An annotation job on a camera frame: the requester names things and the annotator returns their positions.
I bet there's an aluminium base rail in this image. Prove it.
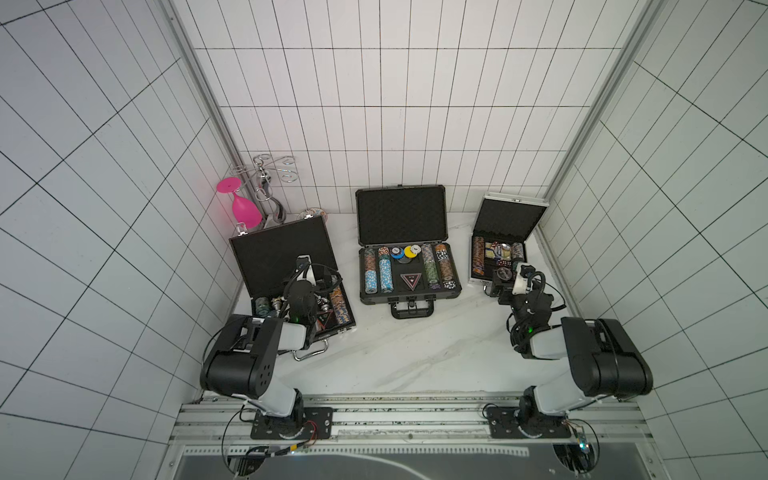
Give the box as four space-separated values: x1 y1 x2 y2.
158 392 669 479

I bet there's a middle black poker case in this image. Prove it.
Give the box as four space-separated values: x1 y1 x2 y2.
355 185 462 320

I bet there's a silver poker case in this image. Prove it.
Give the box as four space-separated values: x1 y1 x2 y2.
470 192 549 297

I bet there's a black poker case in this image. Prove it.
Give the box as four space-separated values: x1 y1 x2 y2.
355 185 462 320
230 217 356 343

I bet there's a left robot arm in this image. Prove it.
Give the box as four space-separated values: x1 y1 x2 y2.
200 255 342 426

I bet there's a left black poker case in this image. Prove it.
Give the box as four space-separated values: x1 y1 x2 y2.
230 217 356 343

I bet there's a metal wire glass rack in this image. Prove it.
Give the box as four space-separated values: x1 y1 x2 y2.
230 153 299 225

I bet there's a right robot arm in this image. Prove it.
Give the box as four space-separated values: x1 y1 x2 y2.
492 261 653 426

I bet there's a pink wine glass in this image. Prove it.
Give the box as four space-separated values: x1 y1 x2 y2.
216 177 263 229

